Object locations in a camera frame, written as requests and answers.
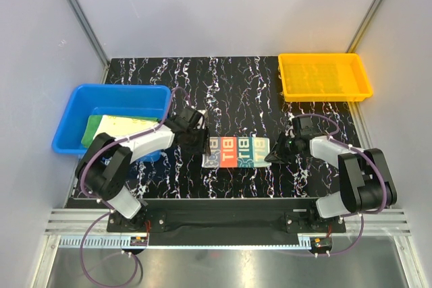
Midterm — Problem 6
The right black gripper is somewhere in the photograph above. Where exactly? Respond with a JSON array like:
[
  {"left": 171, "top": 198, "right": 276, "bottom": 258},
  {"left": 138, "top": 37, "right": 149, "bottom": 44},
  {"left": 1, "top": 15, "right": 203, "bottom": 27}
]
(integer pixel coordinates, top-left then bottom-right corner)
[{"left": 265, "top": 132, "right": 300, "bottom": 164}]

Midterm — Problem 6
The blue red patterned towel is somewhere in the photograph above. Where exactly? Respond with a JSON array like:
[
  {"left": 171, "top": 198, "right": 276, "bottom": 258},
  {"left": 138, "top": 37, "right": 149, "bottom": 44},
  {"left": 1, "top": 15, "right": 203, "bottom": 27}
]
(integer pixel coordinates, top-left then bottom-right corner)
[{"left": 202, "top": 137, "right": 271, "bottom": 169}]

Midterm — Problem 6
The lime green patterned towel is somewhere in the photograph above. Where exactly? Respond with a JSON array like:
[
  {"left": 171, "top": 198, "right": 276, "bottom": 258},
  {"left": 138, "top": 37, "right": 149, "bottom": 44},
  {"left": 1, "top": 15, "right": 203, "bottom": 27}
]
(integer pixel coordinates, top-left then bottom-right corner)
[{"left": 93, "top": 115, "right": 158, "bottom": 138}]

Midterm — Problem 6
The green microfiber towel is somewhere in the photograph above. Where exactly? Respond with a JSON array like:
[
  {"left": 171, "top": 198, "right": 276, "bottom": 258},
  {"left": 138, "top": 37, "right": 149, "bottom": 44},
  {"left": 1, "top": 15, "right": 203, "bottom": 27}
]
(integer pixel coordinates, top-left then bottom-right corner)
[{"left": 81, "top": 115, "right": 103, "bottom": 148}]

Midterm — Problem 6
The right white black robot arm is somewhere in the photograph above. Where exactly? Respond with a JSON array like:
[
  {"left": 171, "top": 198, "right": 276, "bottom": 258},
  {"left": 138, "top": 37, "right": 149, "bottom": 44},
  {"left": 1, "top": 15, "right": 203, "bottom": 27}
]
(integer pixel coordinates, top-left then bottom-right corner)
[{"left": 265, "top": 113, "right": 398, "bottom": 232}]

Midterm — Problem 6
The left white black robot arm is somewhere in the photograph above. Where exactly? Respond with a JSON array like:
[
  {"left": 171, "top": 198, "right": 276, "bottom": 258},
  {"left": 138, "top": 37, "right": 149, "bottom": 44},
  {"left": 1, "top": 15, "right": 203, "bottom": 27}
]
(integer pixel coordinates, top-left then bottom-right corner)
[{"left": 75, "top": 107, "right": 211, "bottom": 231}]

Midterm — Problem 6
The yellow plastic tray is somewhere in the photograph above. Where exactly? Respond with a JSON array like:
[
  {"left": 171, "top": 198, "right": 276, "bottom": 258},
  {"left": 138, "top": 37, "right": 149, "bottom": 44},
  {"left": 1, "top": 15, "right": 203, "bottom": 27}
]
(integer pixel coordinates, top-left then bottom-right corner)
[{"left": 278, "top": 53, "right": 373, "bottom": 103}]

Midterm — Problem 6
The blue plastic bin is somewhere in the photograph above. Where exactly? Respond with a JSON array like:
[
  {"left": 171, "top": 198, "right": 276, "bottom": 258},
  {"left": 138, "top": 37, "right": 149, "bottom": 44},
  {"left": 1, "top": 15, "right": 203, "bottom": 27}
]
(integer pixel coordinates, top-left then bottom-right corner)
[{"left": 51, "top": 84, "right": 171, "bottom": 157}]

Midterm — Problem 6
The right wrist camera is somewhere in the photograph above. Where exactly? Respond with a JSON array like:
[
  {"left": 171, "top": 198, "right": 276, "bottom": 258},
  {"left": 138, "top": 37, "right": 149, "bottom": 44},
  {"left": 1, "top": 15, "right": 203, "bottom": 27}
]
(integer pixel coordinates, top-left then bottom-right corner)
[{"left": 292, "top": 115, "right": 321, "bottom": 140}]

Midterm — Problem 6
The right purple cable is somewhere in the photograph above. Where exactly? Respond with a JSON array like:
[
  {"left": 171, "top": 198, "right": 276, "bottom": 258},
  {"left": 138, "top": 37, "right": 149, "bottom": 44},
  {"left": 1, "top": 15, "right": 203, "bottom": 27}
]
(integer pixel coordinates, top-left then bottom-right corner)
[{"left": 279, "top": 114, "right": 389, "bottom": 258}]

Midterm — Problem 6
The purple cable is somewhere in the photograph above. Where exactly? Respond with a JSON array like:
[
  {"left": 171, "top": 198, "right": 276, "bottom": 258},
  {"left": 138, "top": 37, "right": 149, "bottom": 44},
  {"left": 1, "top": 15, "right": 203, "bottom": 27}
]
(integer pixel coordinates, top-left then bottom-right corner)
[
  {"left": 80, "top": 86, "right": 195, "bottom": 285},
  {"left": 279, "top": 114, "right": 389, "bottom": 258}
]

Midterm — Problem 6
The slotted cable duct rail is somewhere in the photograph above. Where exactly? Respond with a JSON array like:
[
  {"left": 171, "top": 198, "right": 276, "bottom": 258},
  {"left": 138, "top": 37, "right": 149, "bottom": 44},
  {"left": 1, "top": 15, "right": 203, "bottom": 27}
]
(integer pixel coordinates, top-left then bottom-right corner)
[{"left": 59, "top": 234, "right": 311, "bottom": 251}]

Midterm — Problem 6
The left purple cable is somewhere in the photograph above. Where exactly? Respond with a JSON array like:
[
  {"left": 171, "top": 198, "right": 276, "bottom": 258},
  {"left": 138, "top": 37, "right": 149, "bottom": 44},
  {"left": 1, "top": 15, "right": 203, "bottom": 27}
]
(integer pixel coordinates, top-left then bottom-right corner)
[{"left": 80, "top": 86, "right": 195, "bottom": 285}]

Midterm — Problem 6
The right aluminium frame post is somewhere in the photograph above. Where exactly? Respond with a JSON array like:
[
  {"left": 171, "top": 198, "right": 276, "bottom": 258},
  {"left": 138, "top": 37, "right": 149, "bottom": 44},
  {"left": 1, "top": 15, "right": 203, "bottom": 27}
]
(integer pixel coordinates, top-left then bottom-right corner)
[{"left": 346, "top": 0, "right": 384, "bottom": 53}]

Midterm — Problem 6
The aluminium frame post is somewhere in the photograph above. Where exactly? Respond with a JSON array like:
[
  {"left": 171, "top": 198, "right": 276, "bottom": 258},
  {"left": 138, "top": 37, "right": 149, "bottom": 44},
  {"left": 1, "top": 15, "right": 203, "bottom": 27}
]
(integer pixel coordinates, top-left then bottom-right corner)
[
  {"left": 346, "top": 0, "right": 384, "bottom": 53},
  {"left": 66, "top": 0, "right": 110, "bottom": 71}
]

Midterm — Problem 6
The left aluminium frame post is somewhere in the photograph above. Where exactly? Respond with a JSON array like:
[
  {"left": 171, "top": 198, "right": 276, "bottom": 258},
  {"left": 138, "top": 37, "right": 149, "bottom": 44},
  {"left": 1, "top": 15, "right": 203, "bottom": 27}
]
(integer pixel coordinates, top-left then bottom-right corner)
[{"left": 66, "top": 0, "right": 110, "bottom": 71}]

